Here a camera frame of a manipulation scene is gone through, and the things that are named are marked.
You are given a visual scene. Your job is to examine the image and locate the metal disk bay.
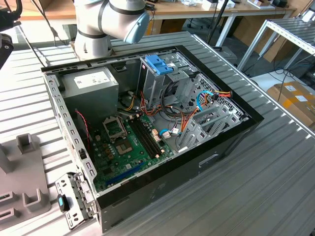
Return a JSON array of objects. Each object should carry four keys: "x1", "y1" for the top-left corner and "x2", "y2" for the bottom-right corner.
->
[{"x1": 176, "y1": 103, "x2": 250, "y2": 153}]

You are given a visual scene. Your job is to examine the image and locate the grey power supply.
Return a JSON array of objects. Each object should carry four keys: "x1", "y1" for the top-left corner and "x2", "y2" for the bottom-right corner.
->
[{"x1": 60, "y1": 66, "x2": 120, "y2": 123}]

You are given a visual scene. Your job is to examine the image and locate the grey parts rack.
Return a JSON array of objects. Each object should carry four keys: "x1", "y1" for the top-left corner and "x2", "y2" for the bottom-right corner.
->
[{"x1": 0, "y1": 133, "x2": 53, "y2": 223}]

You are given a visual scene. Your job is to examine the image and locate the metal socket cover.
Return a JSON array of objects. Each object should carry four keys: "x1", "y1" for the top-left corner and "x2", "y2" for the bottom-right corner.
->
[{"x1": 102, "y1": 117, "x2": 127, "y2": 143}]

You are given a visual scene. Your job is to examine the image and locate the metal drive cage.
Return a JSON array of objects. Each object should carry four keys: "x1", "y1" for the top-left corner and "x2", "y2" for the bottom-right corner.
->
[{"x1": 136, "y1": 53, "x2": 197, "y2": 109}]

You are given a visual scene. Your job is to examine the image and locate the blue plastic bay latch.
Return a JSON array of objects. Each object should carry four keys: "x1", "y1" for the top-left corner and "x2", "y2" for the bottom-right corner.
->
[{"x1": 145, "y1": 54, "x2": 174, "y2": 76}]

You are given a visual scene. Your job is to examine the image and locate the CPU socket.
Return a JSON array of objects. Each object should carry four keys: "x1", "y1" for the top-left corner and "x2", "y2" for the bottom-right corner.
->
[{"x1": 115, "y1": 140, "x2": 135, "y2": 156}]

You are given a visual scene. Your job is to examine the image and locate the black RAM slot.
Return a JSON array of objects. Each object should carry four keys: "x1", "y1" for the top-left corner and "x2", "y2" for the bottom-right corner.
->
[
  {"x1": 138, "y1": 118, "x2": 164, "y2": 153},
  {"x1": 135, "y1": 119, "x2": 160, "y2": 155},
  {"x1": 128, "y1": 120, "x2": 154, "y2": 158},
  {"x1": 131, "y1": 120, "x2": 157, "y2": 157}
]

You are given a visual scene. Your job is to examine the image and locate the green motherboard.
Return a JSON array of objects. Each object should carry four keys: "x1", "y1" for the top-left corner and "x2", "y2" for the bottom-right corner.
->
[{"x1": 92, "y1": 114, "x2": 178, "y2": 194}]

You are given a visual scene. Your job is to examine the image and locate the small brown cardboard box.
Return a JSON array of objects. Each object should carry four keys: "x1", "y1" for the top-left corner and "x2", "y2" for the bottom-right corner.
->
[{"x1": 147, "y1": 19, "x2": 187, "y2": 35}]

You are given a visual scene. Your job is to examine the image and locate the blue expansion slot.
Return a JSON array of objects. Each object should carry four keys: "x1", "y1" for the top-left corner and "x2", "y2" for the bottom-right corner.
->
[{"x1": 105, "y1": 161, "x2": 145, "y2": 186}]

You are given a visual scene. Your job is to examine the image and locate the long wooden desk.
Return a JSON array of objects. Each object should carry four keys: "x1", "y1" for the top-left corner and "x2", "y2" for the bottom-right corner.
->
[{"x1": 19, "y1": 0, "x2": 297, "y2": 47}]

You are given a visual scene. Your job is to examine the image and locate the black tripod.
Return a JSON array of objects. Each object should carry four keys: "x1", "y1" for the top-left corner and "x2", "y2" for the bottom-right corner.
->
[{"x1": 208, "y1": 0, "x2": 230, "y2": 47}]

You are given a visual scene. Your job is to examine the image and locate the black open PC case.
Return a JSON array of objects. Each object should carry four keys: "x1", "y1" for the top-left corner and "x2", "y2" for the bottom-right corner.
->
[{"x1": 40, "y1": 45, "x2": 265, "y2": 233}]

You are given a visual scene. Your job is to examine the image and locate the large brown cardboard box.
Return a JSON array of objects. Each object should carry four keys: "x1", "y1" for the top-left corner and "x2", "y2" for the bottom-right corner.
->
[{"x1": 232, "y1": 14, "x2": 295, "y2": 63}]

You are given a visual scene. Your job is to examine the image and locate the labelled cardboard box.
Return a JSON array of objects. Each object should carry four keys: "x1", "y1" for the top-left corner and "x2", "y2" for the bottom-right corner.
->
[{"x1": 267, "y1": 81, "x2": 315, "y2": 127}]

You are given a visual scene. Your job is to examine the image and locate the metal slat side table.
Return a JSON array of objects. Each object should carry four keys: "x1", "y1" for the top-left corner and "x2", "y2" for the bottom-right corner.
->
[{"x1": 237, "y1": 18, "x2": 315, "y2": 72}]

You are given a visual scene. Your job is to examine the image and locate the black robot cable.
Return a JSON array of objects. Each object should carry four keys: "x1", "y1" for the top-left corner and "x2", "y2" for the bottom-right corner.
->
[{"x1": 31, "y1": 0, "x2": 65, "y2": 46}]

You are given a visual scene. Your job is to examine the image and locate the red black fan wire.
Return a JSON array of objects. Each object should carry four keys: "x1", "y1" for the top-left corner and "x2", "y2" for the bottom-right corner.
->
[{"x1": 75, "y1": 109, "x2": 92, "y2": 150}]

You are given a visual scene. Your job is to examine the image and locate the yellow orange wire bundle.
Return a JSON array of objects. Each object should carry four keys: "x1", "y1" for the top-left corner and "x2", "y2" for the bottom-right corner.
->
[{"x1": 124, "y1": 94, "x2": 136, "y2": 111}]

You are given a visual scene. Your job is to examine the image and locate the red orange wire bundle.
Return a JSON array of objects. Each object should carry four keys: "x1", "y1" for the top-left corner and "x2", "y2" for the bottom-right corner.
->
[{"x1": 139, "y1": 90, "x2": 164, "y2": 118}]

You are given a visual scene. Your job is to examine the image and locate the black tool with blue ring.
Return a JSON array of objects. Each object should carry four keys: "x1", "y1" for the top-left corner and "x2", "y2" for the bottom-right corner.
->
[{"x1": 57, "y1": 194, "x2": 70, "y2": 213}]

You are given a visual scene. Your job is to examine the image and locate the blue data wire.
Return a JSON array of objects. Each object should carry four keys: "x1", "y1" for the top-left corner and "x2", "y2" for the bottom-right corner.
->
[
  {"x1": 158, "y1": 129, "x2": 183, "y2": 140},
  {"x1": 196, "y1": 90, "x2": 214, "y2": 113}
]

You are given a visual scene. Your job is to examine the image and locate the power wire with black plug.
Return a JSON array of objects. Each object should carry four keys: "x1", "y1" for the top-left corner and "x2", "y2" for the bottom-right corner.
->
[{"x1": 181, "y1": 89, "x2": 233, "y2": 135}]

